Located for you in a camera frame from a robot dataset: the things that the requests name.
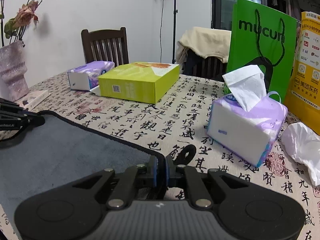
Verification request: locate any purple tissue pack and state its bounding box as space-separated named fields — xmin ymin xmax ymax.
xmin=207 ymin=65 xmax=287 ymax=167
xmin=67 ymin=61 xmax=115 ymax=91

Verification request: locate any far purple tissue pack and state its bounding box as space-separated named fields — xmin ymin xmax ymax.
xmin=67 ymin=61 xmax=115 ymax=91

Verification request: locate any studio light on stand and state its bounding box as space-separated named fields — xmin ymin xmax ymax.
xmin=159 ymin=0 xmax=178 ymax=64

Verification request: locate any dried pink rose bouquet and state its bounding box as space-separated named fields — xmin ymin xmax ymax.
xmin=1 ymin=0 xmax=43 ymax=47

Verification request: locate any near purple tissue pack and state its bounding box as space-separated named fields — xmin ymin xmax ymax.
xmin=207 ymin=65 xmax=287 ymax=167

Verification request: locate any purple grey microfibre towel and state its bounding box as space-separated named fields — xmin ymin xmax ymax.
xmin=0 ymin=109 xmax=198 ymax=221

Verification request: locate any purple speckled ceramic vase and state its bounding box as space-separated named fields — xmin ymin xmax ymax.
xmin=1 ymin=41 xmax=29 ymax=101

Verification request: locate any dark wooden chair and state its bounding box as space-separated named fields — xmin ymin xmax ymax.
xmin=81 ymin=27 xmax=129 ymax=67

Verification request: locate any yellow printed paper bag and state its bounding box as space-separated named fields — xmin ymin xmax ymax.
xmin=285 ymin=11 xmax=320 ymax=134

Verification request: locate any white pink flat box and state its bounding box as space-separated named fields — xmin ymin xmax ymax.
xmin=15 ymin=90 xmax=50 ymax=111

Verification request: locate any crumpled white tissue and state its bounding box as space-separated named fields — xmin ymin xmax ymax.
xmin=280 ymin=122 xmax=320 ymax=186

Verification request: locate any lime green cardboard box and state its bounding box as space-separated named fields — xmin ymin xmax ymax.
xmin=92 ymin=62 xmax=180 ymax=104

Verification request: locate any calligraphy print tablecloth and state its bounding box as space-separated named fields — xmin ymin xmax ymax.
xmin=0 ymin=71 xmax=320 ymax=240

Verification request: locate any green mucun paper bag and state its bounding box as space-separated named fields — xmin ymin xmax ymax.
xmin=226 ymin=0 xmax=297 ymax=101

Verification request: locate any chair with beige cloth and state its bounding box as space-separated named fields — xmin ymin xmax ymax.
xmin=176 ymin=27 xmax=232 ymax=81

